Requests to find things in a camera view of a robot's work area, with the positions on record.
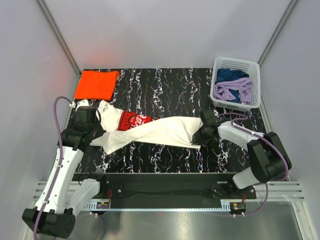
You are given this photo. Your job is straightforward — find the folded orange t shirt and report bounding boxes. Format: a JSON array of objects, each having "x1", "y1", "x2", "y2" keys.
[{"x1": 74, "y1": 70, "x2": 120, "y2": 101}]

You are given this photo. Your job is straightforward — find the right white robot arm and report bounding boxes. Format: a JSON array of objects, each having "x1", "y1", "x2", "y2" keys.
[{"x1": 192, "y1": 109, "x2": 292, "y2": 199}]

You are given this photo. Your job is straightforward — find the white plastic laundry basket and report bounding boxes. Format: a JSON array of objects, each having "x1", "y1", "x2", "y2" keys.
[{"x1": 210, "y1": 57, "x2": 261, "y2": 112}]

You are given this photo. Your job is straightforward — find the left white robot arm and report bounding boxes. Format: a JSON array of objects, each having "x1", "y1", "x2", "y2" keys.
[{"x1": 22, "y1": 106, "x2": 108, "y2": 239}]

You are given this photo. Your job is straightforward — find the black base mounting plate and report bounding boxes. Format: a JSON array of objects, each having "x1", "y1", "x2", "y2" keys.
[{"x1": 72, "y1": 172, "x2": 257, "y2": 210}]

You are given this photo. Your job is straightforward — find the dark blue t shirt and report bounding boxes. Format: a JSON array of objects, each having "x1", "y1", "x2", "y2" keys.
[{"x1": 216, "y1": 67, "x2": 250, "y2": 103}]

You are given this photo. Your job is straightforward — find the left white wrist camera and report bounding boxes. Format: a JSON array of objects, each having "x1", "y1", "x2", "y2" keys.
[{"x1": 69, "y1": 99, "x2": 90, "y2": 110}]

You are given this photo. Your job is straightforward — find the white t shirt red print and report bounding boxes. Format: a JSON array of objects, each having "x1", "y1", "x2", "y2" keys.
[{"x1": 90, "y1": 100, "x2": 202, "y2": 155}]

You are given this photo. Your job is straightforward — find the lilac t shirt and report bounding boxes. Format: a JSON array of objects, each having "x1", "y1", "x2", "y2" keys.
[{"x1": 213, "y1": 77, "x2": 255, "y2": 105}]

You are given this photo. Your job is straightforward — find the slotted cable duct rail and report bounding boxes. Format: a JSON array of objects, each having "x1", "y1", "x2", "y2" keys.
[{"x1": 83, "y1": 198, "x2": 242, "y2": 212}]

